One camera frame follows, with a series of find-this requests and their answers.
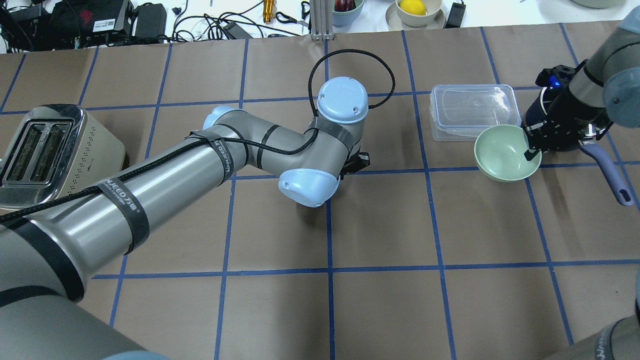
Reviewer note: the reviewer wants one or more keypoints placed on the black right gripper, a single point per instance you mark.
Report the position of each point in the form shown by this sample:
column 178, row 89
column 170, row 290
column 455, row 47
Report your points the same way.
column 565, row 121

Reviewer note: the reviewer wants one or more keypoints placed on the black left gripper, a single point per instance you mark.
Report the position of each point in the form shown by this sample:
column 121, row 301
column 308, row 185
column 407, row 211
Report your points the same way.
column 358, row 163

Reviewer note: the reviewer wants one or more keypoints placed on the light green bowl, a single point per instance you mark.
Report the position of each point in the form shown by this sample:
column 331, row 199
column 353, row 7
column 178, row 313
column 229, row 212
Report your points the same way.
column 498, row 152

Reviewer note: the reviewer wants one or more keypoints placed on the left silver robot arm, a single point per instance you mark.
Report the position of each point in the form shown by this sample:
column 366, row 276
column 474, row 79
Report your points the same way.
column 51, row 250

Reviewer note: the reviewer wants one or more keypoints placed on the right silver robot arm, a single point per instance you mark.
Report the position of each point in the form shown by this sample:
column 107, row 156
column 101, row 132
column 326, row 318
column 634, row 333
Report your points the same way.
column 610, row 78

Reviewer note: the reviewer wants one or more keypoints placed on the blue bowl with fruit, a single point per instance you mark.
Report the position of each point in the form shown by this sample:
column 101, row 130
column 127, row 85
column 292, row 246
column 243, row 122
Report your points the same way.
column 345, row 12

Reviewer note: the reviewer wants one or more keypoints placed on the beige bowl with lemon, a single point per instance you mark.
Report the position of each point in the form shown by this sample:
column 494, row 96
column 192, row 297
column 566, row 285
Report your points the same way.
column 415, row 14

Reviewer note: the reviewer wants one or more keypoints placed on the dark blue saucepan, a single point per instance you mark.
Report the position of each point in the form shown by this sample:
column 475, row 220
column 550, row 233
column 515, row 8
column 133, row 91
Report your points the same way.
column 612, row 175

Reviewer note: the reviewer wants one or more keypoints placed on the clear plastic food container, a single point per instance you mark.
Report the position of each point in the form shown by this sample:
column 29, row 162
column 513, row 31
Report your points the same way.
column 461, row 112

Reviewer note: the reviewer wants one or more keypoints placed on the black power brick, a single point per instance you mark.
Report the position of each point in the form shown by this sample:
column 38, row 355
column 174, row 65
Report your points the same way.
column 456, row 14

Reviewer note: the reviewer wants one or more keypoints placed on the black electronics box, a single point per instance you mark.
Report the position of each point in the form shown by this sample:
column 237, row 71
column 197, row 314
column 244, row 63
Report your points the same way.
column 150, row 23

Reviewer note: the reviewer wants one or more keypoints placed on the cream and chrome toaster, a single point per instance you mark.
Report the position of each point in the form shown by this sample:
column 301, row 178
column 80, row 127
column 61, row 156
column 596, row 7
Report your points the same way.
column 58, row 150

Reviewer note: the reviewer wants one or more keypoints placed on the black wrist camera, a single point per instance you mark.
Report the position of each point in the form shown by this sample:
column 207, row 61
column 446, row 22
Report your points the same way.
column 557, row 77

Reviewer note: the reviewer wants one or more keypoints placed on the aluminium frame post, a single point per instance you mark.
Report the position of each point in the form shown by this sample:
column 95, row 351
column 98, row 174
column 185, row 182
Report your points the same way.
column 321, row 20

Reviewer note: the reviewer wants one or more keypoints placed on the yellow handled screwdriver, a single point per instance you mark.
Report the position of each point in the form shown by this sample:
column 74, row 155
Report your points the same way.
column 268, row 12

